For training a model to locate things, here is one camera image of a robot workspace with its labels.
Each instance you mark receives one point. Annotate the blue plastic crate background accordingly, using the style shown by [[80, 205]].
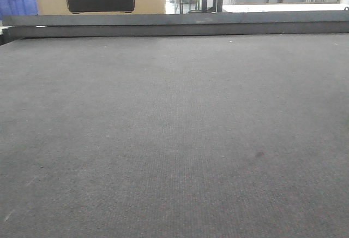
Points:
[[18, 7]]

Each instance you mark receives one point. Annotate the grey table back rail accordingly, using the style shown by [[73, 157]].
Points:
[[197, 24]]

